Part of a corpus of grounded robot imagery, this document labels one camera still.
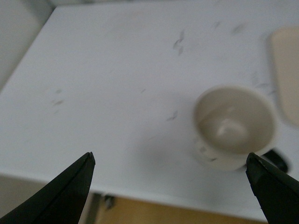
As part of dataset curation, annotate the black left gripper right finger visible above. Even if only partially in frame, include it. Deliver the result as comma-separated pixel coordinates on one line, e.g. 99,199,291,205
246,153,299,224

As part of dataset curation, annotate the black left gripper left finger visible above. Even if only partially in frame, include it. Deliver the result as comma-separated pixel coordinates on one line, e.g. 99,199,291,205
0,152,95,224

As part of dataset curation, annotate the white smiley mug black handle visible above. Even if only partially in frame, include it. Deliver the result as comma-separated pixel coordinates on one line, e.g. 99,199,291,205
192,85,290,173

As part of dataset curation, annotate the beige plastic tray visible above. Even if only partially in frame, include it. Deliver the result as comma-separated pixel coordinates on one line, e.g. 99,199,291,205
268,26,299,126

